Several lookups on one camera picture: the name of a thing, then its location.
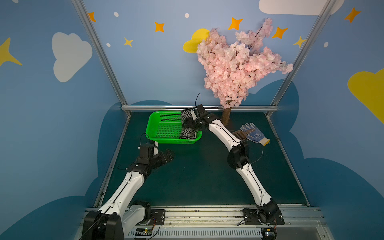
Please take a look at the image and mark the black white knitted scarf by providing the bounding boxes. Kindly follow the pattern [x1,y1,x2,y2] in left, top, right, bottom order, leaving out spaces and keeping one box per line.
[180,109,197,140]

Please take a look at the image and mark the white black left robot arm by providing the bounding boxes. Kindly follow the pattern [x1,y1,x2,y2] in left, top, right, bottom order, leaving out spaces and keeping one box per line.
[80,141,175,240]

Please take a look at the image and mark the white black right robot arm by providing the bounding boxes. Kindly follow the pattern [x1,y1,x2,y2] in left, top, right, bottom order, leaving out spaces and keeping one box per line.
[181,105,283,225]

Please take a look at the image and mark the green plastic basket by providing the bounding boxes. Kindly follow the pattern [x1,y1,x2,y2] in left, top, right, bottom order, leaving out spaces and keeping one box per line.
[146,111,203,145]

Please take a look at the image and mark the brown plastic slotted scoop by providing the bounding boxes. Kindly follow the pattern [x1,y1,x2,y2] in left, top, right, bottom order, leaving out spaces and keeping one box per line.
[232,130,247,141]

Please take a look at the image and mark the blue dotted work glove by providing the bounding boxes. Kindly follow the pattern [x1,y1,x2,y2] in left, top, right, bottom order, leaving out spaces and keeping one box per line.
[241,123,270,146]

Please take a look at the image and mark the pink cherry blossom tree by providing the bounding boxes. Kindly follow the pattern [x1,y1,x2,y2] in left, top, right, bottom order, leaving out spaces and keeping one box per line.
[197,18,294,126]

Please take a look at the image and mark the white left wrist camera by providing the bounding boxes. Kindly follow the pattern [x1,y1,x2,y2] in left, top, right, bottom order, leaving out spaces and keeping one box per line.
[153,141,159,156]

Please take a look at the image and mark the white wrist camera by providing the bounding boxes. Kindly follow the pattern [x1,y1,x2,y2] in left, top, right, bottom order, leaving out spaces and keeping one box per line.
[153,141,159,156]
[190,109,198,120]

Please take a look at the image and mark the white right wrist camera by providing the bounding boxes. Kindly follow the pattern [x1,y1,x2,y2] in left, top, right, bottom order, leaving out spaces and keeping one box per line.
[190,109,198,120]

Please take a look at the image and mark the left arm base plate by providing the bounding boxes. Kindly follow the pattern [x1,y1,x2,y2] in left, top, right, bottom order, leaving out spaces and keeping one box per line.
[147,209,166,226]

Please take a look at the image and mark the aluminium frame rail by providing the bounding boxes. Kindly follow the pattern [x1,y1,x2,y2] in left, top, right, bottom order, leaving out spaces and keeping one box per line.
[82,1,325,206]

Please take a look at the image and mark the aluminium front rail track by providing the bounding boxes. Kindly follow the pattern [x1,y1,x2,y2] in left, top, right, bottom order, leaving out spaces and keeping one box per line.
[73,205,335,240]

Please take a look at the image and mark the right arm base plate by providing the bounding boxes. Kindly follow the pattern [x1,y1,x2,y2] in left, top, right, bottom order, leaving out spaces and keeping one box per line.
[242,208,285,226]

